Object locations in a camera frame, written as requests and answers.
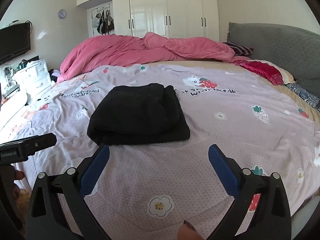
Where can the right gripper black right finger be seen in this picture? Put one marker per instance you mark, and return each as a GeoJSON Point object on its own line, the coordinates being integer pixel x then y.
{"type": "Point", "coordinates": [271, 220]}

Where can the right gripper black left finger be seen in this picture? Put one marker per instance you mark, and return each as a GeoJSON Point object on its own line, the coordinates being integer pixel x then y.
{"type": "Point", "coordinates": [46, 219]}

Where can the black garment with orange lining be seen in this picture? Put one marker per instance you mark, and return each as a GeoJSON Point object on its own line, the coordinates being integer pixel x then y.
{"type": "Point", "coordinates": [141, 115]}

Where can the person's left hand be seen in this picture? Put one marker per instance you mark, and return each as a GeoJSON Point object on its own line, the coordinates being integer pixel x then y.
{"type": "Point", "coordinates": [18, 175]}

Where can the person's right hand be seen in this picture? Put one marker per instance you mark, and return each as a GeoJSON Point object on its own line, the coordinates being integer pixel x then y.
{"type": "Point", "coordinates": [188, 232]}

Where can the beige fuzzy sleeve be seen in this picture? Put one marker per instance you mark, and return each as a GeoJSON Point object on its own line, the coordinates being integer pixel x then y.
{"type": "Point", "coordinates": [22, 198]}

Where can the pink strawberry print bedsheet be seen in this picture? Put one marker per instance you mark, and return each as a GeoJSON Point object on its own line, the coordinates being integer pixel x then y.
{"type": "Point", "coordinates": [146, 192]}

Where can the blue patterned pillow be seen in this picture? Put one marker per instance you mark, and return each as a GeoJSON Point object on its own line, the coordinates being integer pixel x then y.
{"type": "Point", "coordinates": [309, 98]}

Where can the red pillow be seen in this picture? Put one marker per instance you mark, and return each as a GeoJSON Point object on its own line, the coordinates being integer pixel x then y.
{"type": "Point", "coordinates": [268, 70]}

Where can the white drawer cabinet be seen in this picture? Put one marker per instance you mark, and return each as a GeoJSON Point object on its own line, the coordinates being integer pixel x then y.
{"type": "Point", "coordinates": [34, 78]}

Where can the grey padded headboard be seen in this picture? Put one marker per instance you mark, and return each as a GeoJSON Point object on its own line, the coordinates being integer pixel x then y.
{"type": "Point", "coordinates": [293, 49]}

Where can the striped purple pillow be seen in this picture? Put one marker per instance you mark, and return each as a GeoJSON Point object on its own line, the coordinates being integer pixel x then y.
{"type": "Point", "coordinates": [240, 50]}

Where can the pink duvet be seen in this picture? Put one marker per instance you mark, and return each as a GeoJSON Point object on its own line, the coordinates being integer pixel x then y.
{"type": "Point", "coordinates": [125, 51]}

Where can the hanging bags on door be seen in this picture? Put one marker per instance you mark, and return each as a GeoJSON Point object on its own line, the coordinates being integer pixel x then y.
{"type": "Point", "coordinates": [102, 22]}

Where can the white wardrobe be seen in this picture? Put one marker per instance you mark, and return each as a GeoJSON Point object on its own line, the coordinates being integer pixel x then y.
{"type": "Point", "coordinates": [168, 18]}

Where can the black wall television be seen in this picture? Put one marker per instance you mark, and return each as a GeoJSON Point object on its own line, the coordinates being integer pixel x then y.
{"type": "Point", "coordinates": [15, 41]}

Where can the round wall clock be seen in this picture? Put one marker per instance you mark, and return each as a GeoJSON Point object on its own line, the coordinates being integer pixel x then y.
{"type": "Point", "coordinates": [62, 14]}

